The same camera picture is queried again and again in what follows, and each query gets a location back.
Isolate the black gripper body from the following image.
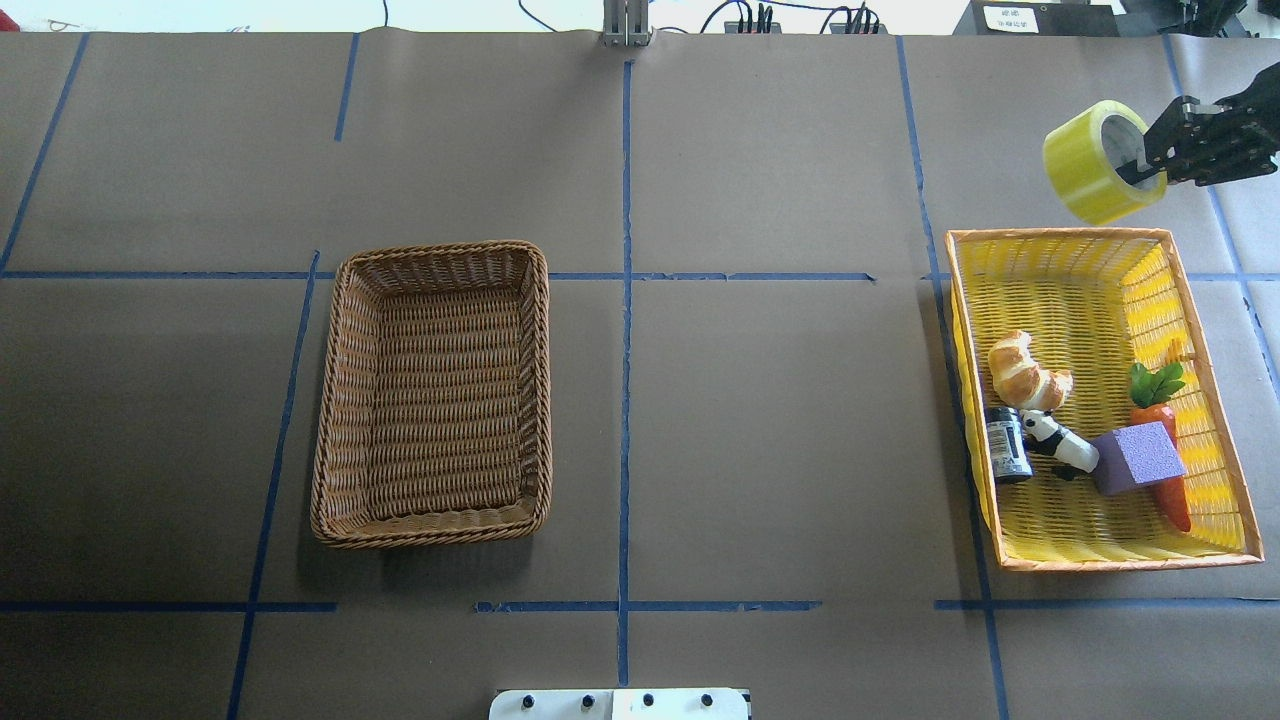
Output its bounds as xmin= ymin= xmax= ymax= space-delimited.
xmin=1180 ymin=63 xmax=1279 ymax=187

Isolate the yellow tape roll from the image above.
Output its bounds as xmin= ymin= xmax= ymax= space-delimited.
xmin=1042 ymin=100 xmax=1167 ymax=225

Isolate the yellow woven plastic basket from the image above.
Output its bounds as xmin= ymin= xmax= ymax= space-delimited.
xmin=943 ymin=228 xmax=1265 ymax=571

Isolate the brown wicker basket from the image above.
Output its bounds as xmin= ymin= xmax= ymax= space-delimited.
xmin=310 ymin=240 xmax=553 ymax=550

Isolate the black box with label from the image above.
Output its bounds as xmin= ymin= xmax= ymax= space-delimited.
xmin=952 ymin=1 xmax=1120 ymax=38

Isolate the toy carrot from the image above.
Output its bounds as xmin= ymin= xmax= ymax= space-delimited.
xmin=1128 ymin=340 xmax=1192 ymax=533

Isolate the toy croissant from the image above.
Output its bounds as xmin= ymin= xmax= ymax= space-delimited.
xmin=987 ymin=331 xmax=1075 ymax=413

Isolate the purple foam cube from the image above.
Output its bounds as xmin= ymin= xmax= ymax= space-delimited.
xmin=1091 ymin=421 xmax=1187 ymax=496

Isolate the panda figurine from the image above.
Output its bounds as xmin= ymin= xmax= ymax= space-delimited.
xmin=1018 ymin=409 xmax=1101 ymax=480

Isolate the small dark labelled can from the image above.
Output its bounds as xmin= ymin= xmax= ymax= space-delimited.
xmin=984 ymin=406 xmax=1034 ymax=486

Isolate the aluminium frame post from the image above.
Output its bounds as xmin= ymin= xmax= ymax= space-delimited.
xmin=600 ymin=0 xmax=653 ymax=47

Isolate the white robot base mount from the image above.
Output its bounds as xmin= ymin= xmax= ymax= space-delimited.
xmin=488 ymin=687 xmax=753 ymax=719

